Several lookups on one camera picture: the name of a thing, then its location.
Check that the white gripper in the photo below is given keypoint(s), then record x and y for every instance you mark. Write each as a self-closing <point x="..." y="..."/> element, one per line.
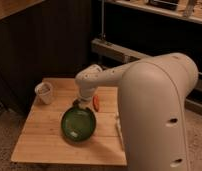
<point x="80" y="103"/>

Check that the green ceramic bowl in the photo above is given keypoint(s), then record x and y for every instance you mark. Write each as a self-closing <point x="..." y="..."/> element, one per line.
<point x="78" y="124"/>

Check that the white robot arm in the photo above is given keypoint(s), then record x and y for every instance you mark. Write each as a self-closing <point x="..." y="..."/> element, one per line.
<point x="151" y="95"/>

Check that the orange carrot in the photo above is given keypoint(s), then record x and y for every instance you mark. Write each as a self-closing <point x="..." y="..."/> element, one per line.
<point x="96" y="103"/>

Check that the white paper cup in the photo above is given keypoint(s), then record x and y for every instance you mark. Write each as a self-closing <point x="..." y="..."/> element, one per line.
<point x="44" y="91"/>

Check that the white plastic bottle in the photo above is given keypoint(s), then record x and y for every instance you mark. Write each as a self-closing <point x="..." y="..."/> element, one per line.
<point x="118" y="127"/>

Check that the wooden upper shelf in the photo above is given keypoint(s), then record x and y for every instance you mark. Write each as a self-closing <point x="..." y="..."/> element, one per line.
<point x="188" y="10"/>

